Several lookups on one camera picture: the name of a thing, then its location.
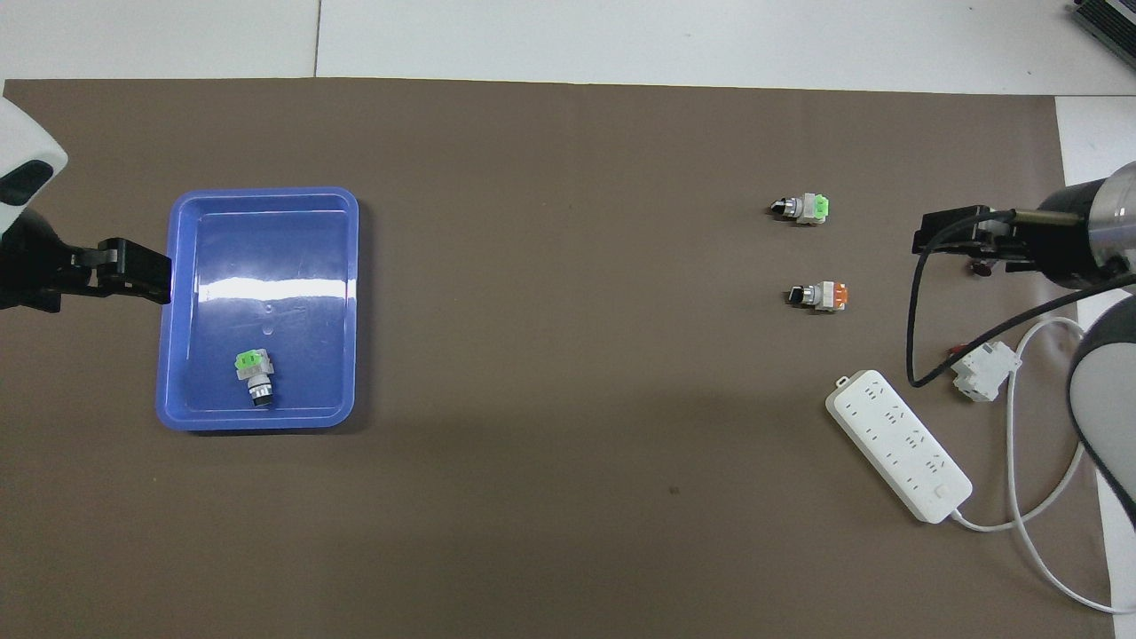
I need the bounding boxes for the brown table mat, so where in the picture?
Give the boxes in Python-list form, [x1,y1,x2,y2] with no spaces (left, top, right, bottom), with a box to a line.
[0,78,1117,639]

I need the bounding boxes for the grey metal device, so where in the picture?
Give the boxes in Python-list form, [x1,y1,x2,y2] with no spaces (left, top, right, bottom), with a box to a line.
[1069,0,1136,61]

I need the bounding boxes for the green block selector switch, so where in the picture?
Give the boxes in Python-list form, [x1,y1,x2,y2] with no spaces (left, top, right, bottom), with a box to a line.
[769,193,832,226]

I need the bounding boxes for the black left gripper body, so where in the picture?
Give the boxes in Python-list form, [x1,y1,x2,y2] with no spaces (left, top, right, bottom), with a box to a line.
[0,210,100,312]

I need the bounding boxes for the white power strip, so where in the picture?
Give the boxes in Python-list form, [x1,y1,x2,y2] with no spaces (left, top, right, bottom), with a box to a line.
[825,369,974,525]

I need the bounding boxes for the orange block selector switch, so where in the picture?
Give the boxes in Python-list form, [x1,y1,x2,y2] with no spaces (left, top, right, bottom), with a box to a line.
[785,280,849,313]

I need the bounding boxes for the white circuit breaker red lever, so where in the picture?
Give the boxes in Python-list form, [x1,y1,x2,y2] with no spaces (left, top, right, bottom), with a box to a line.
[950,342,1022,403]

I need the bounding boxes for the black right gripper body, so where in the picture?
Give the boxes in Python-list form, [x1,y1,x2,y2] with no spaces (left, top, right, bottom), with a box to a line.
[994,182,1110,289]

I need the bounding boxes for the selector switch orange green blocks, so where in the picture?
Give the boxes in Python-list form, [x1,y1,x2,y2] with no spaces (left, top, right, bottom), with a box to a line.
[233,350,276,411]

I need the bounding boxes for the blue plastic tray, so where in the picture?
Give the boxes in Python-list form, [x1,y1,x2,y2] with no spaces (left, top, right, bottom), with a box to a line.
[155,186,360,432]

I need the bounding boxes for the white power strip cable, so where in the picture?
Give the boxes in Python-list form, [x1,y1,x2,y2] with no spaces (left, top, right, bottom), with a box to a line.
[948,318,1088,533]

